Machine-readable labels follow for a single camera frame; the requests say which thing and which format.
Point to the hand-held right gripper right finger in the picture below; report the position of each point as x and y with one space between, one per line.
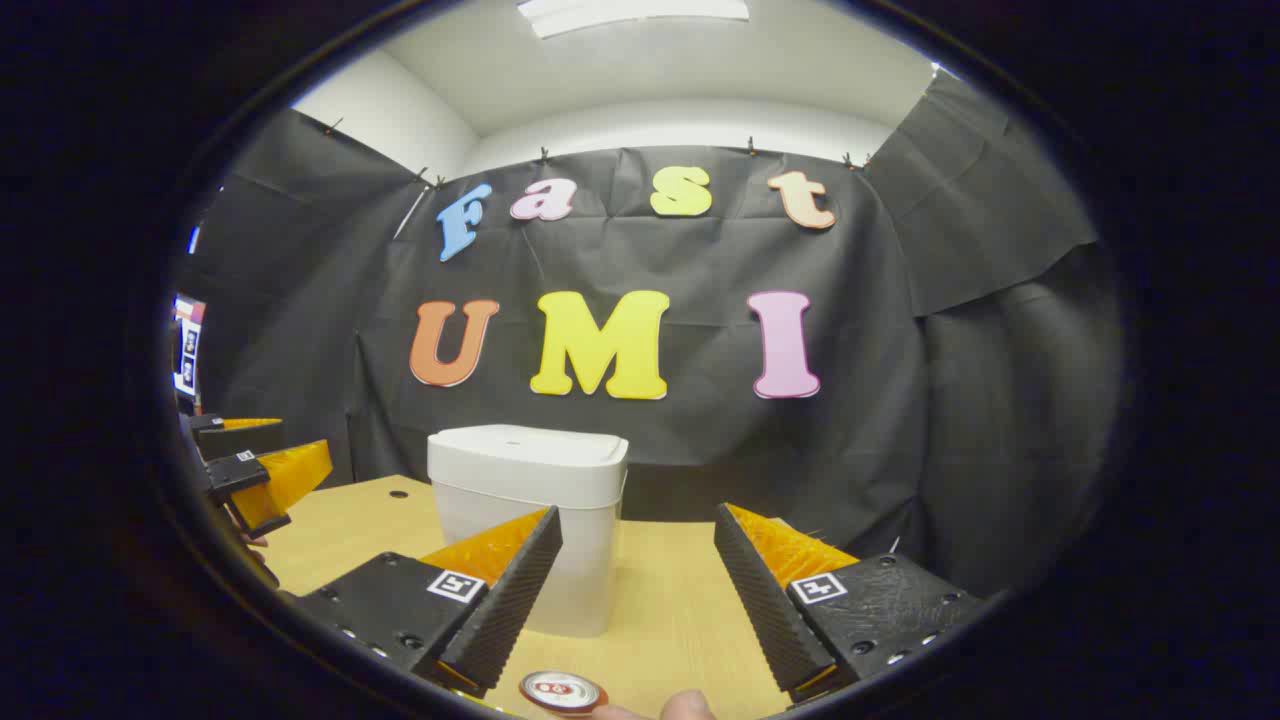
765 610

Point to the computer monitor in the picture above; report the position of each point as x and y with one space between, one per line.
188 350

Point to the red pop can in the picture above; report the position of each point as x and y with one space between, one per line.
560 690

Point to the white desktop garbage bin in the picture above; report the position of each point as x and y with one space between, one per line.
520 470

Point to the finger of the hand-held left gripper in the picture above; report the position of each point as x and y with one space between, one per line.
240 438
285 480

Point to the wooden desktop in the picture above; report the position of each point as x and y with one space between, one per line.
660 600

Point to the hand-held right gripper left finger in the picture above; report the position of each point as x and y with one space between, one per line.
510 610

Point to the black backdrop cloth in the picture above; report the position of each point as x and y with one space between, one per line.
700 450

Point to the long ceiling light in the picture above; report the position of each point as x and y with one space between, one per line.
630 15

